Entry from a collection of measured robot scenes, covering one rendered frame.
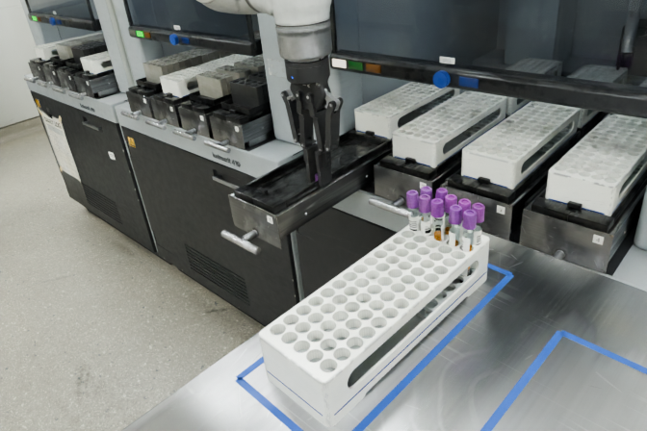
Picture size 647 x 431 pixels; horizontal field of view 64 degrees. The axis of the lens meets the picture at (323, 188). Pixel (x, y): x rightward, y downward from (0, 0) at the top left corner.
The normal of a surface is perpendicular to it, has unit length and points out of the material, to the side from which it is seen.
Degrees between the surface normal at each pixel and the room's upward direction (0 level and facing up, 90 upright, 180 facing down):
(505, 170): 90
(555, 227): 90
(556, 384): 0
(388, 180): 90
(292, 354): 0
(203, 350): 0
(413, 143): 90
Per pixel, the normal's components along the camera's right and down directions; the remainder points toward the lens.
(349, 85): 0.73, 0.26
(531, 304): -0.09, -0.88
